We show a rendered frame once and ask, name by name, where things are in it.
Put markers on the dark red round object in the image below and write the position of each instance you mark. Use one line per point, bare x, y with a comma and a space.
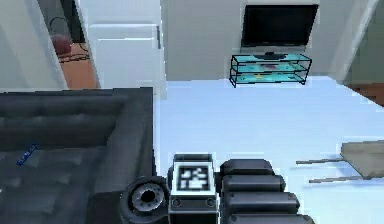
61, 44

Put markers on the blue remote control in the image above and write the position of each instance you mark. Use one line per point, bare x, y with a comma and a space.
26, 155

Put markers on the dark grey sofa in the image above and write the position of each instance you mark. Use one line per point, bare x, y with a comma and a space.
76, 150

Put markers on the black television set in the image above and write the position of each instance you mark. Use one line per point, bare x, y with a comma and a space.
278, 25

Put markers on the white room door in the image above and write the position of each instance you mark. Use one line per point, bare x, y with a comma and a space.
128, 50

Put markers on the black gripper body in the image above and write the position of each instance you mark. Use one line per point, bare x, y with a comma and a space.
146, 198

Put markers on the teal glass television stand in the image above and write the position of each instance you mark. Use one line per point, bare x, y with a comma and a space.
270, 68

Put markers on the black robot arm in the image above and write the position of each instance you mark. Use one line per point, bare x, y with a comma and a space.
240, 193

